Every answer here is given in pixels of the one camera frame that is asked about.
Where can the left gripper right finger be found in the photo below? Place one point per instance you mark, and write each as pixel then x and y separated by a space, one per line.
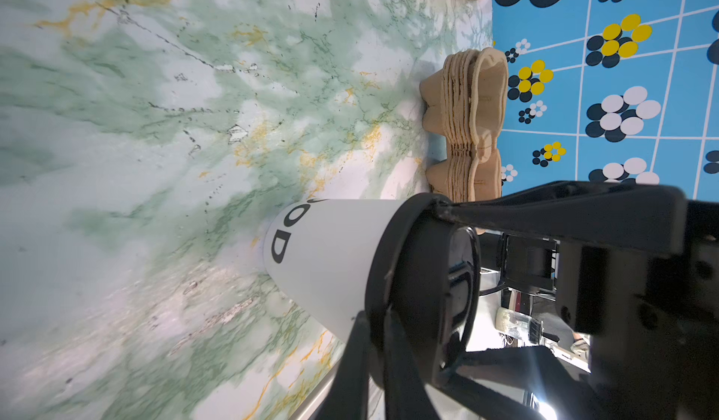
pixel 646 218

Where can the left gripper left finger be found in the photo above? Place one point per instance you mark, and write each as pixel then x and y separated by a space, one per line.
pixel 406 396

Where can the white paper coffee cup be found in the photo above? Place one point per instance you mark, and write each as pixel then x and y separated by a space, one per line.
pixel 319 253

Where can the black cup lid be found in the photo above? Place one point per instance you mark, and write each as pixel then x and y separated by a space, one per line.
pixel 427 271

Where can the stack of cardboard cup carriers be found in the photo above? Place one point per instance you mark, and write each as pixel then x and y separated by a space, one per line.
pixel 466 105

